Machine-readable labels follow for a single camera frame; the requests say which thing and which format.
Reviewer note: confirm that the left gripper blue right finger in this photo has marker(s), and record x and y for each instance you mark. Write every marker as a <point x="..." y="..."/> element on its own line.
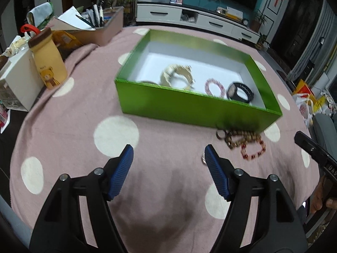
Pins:
<point x="221" y="170"/>

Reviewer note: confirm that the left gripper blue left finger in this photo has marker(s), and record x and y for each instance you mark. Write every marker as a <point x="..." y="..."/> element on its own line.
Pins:
<point x="117" y="169"/>

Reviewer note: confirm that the cream white wrist watch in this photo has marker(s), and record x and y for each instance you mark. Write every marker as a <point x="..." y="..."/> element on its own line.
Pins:
<point x="177" y="71"/>

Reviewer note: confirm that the green jewelry box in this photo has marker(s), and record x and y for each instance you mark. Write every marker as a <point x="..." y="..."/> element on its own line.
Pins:
<point x="214" y="67"/>

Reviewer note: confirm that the person's right hand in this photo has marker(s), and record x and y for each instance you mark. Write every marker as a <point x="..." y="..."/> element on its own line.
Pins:
<point x="320" y="193"/>

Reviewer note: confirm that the white plastic shopping bag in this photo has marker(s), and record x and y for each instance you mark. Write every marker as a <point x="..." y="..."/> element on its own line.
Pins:
<point x="306" y="107"/>

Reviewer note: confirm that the pink polka dot blanket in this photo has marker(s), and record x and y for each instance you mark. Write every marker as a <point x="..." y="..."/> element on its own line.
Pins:
<point x="168" y="202"/>

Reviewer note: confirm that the black wrist watch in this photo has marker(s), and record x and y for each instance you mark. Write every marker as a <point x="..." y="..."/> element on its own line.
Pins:
<point x="240" y="92"/>

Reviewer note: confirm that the yellow bear water bottle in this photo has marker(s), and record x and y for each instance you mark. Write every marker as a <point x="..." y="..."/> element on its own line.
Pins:
<point x="47" y="58"/>

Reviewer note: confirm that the small floor potted plant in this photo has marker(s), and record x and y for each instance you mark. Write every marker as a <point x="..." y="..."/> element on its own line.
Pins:
<point x="262" y="42"/>

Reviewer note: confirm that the white cardboard box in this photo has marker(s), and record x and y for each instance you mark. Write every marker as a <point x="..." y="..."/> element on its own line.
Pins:
<point x="20" y="82"/>

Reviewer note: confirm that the pink storage bin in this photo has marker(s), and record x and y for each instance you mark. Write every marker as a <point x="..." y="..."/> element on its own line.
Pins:
<point x="101" y="35"/>

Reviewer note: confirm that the white TV cabinet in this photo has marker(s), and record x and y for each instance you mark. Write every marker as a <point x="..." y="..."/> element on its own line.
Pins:
<point x="185" y="16"/>

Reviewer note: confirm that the small desk clock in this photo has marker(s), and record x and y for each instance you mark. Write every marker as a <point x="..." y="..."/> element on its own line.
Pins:
<point x="245" y="22"/>

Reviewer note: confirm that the tall potted plant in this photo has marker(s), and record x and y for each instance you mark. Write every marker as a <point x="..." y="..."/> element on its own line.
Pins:
<point x="260" y="22"/>

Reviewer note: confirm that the yellow white box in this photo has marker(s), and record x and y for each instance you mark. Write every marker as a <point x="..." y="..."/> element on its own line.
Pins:
<point x="234" y="14"/>

